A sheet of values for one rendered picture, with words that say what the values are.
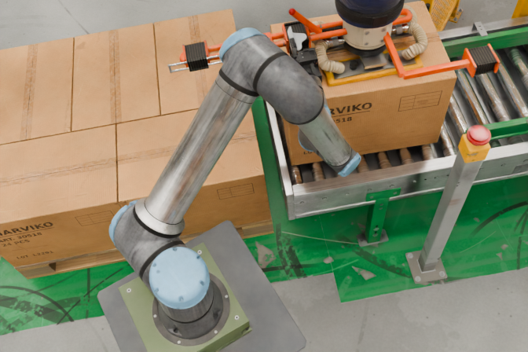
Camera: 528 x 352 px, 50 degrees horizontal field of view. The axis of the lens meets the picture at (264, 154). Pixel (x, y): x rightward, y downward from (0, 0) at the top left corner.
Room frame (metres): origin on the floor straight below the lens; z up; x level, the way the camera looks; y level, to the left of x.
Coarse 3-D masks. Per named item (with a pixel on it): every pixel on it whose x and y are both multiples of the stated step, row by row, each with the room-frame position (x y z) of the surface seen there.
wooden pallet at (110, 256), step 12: (240, 228) 1.23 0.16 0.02; (252, 228) 1.19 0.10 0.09; (264, 228) 1.19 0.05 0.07; (96, 252) 1.16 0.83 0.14; (108, 252) 1.21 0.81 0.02; (36, 264) 1.15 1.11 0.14; (48, 264) 1.15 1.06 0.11; (60, 264) 1.19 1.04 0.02; (72, 264) 1.18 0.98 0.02; (84, 264) 1.17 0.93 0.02; (96, 264) 1.16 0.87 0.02; (24, 276) 1.15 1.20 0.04; (36, 276) 1.15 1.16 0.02
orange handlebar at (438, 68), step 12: (408, 12) 1.42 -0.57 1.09; (324, 24) 1.42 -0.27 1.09; (336, 24) 1.42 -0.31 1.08; (276, 36) 1.41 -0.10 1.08; (312, 36) 1.38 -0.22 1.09; (324, 36) 1.37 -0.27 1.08; (384, 36) 1.33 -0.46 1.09; (216, 48) 1.40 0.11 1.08; (180, 60) 1.37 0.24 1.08; (396, 60) 1.21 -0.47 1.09; (468, 60) 1.17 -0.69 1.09; (408, 72) 1.16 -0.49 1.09; (420, 72) 1.15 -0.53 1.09; (432, 72) 1.15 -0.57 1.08
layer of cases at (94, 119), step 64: (0, 64) 2.04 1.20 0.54; (64, 64) 1.97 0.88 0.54; (128, 64) 1.91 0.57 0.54; (0, 128) 1.64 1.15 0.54; (64, 128) 1.58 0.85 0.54; (128, 128) 1.53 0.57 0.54; (0, 192) 1.30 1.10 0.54; (64, 192) 1.25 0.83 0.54; (128, 192) 1.20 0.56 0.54; (256, 192) 1.19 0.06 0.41; (64, 256) 1.16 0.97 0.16
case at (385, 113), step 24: (432, 24) 1.48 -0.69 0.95; (432, 48) 1.37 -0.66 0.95; (336, 96) 1.22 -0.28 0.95; (360, 96) 1.21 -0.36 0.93; (384, 96) 1.22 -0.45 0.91; (408, 96) 1.22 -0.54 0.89; (432, 96) 1.22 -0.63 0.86; (336, 120) 1.21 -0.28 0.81; (360, 120) 1.21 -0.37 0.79; (384, 120) 1.22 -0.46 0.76; (408, 120) 1.22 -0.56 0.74; (432, 120) 1.22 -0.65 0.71; (288, 144) 1.24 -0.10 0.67; (360, 144) 1.21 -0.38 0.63; (384, 144) 1.22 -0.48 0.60; (408, 144) 1.22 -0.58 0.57
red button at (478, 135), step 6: (474, 126) 0.95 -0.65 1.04; (480, 126) 0.94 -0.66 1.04; (468, 132) 0.93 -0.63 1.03; (474, 132) 0.93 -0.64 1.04; (480, 132) 0.92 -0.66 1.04; (486, 132) 0.92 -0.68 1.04; (468, 138) 0.91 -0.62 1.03; (474, 138) 0.90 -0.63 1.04; (480, 138) 0.90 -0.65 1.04; (486, 138) 0.90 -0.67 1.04; (474, 144) 0.89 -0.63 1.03; (480, 144) 0.89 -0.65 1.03
